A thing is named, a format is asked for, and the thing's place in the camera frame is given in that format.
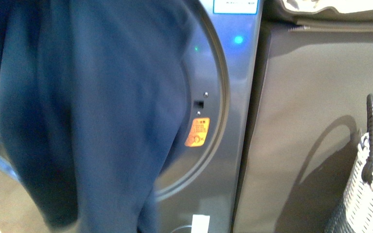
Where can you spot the dark navy knit garment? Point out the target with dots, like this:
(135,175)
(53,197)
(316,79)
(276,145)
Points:
(93,95)

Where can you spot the blue energy label sticker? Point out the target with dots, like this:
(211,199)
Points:
(235,6)

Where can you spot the beige sofa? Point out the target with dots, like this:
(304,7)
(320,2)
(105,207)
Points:
(306,116)

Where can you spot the beige sofa cushion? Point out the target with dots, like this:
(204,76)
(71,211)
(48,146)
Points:
(326,11)

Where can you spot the grey front-load washing machine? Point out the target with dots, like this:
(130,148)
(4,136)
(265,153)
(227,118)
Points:
(219,65)

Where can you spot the orange warning sticker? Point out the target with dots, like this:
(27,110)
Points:
(198,132)

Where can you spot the white woven laundry basket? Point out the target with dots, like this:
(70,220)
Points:
(354,214)

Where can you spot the white tape strip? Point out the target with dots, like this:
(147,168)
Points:
(200,224)

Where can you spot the dark basket handle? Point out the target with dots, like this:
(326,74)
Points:
(367,172)

